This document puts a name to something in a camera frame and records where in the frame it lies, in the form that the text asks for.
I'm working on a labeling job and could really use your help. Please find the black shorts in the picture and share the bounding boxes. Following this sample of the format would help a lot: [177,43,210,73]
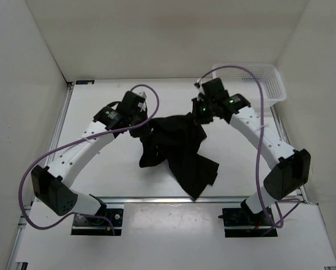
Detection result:
[139,112,219,200]

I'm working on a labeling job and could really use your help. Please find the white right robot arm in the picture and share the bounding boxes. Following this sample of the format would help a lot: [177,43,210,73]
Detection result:
[192,78,311,225]

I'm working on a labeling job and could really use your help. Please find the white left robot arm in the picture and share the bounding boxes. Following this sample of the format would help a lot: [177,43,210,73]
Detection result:
[31,91,147,225]

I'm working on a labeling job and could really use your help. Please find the white plastic mesh basket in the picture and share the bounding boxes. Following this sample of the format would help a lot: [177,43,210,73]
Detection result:
[212,63,287,110]

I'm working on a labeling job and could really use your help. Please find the small blue label sticker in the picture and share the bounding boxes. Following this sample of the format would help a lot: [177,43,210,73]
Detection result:
[75,80,95,85]

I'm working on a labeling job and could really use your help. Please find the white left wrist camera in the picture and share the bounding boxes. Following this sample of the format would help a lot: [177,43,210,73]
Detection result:
[138,91,147,100]

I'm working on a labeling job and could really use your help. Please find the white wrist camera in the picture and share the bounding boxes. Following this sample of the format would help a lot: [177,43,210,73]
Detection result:
[194,80,202,89]
[138,91,147,100]

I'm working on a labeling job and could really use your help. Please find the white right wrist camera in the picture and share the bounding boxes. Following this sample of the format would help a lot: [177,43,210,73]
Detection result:
[194,80,202,89]

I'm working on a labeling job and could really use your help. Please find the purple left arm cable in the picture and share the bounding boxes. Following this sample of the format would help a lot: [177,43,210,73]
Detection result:
[17,84,160,231]

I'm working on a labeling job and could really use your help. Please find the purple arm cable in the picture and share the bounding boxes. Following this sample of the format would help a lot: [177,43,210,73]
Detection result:
[17,84,160,231]
[194,64,301,229]

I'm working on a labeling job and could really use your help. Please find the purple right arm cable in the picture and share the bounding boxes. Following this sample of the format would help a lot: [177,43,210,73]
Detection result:
[194,64,301,229]

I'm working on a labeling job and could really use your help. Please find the aluminium front frame rail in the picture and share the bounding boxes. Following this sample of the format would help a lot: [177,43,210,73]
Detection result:
[99,196,246,204]

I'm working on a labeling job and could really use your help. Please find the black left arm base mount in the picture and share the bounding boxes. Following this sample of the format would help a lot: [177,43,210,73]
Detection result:
[71,199,124,236]

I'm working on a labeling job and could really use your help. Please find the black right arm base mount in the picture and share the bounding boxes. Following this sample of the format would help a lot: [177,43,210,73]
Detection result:
[218,207,278,238]

